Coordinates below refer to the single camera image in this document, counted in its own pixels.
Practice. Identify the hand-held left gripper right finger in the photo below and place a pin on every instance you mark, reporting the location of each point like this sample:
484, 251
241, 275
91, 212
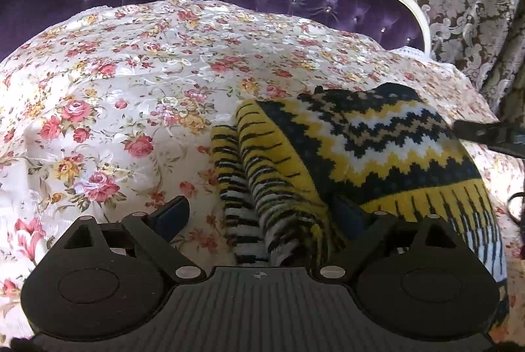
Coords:
348, 218

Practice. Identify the yellow black patterned knit sweater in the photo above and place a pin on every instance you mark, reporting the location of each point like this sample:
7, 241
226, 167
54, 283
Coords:
369, 155

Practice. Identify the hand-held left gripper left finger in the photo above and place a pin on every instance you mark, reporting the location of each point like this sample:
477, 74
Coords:
174, 214

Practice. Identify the floral bedspread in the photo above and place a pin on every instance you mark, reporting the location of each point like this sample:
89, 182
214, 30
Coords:
123, 89

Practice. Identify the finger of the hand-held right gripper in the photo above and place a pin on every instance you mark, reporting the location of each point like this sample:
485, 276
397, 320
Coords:
488, 134

